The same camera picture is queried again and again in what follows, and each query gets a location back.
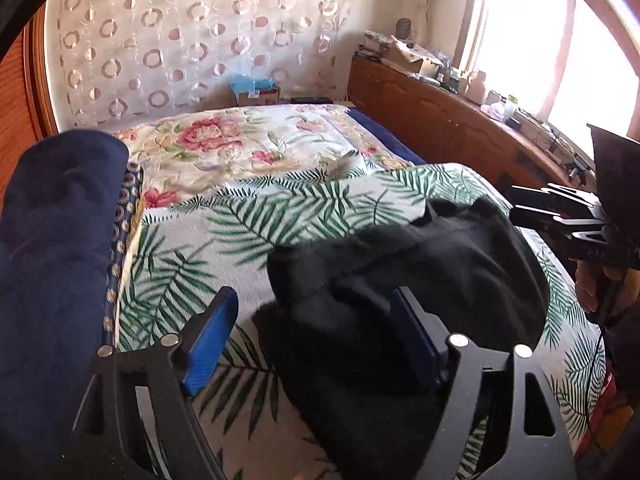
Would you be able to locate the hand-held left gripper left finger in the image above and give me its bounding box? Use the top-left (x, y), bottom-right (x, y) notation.
top-left (65, 286), bottom-right (239, 480)

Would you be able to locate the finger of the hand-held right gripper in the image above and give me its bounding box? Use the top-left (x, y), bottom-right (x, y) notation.
top-left (510, 186), bottom-right (581, 241)
top-left (545, 183), bottom-right (602, 213)

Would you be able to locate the sheer circle pattern curtain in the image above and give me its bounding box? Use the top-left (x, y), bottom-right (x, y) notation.
top-left (45, 0), bottom-right (362, 129)

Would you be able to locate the small black tripod stand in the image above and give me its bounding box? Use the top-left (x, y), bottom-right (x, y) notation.
top-left (567, 157), bottom-right (594, 187)

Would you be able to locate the black cable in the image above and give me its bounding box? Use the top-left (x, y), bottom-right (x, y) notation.
top-left (582, 280), bottom-right (619, 442)

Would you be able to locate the wooden slatted wardrobe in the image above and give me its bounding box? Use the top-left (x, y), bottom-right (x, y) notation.
top-left (0, 10), bottom-right (62, 197)

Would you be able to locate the black t-shirt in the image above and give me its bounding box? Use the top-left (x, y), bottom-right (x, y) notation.
top-left (252, 195), bottom-right (552, 480)

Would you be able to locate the navy patterned folded cloth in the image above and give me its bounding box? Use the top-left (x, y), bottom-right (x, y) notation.
top-left (97, 162), bottom-right (147, 349)

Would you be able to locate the white jug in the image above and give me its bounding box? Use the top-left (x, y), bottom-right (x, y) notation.
top-left (466, 70), bottom-right (489, 106)

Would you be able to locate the long wooden cabinet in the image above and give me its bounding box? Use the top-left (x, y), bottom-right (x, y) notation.
top-left (347, 55), bottom-right (601, 194)

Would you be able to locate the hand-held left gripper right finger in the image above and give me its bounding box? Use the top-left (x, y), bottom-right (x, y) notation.
top-left (391, 286), bottom-right (576, 480)

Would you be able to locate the window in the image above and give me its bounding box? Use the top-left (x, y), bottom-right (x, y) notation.
top-left (457, 0), bottom-right (640, 162)

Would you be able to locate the person's right hand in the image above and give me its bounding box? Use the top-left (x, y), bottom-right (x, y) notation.
top-left (575, 260), bottom-right (638, 322)

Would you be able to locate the stack of patterned boxes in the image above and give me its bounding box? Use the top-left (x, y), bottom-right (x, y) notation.
top-left (356, 30), bottom-right (394, 62)

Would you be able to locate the blue topped small box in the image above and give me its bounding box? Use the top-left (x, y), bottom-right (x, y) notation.
top-left (229, 74), bottom-right (282, 108)

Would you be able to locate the open cardboard box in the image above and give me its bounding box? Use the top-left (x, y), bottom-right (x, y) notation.
top-left (387, 35), bottom-right (444, 78)

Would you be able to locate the floral blanket with navy border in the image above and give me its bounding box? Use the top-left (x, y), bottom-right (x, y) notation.
top-left (112, 102), bottom-right (429, 212)

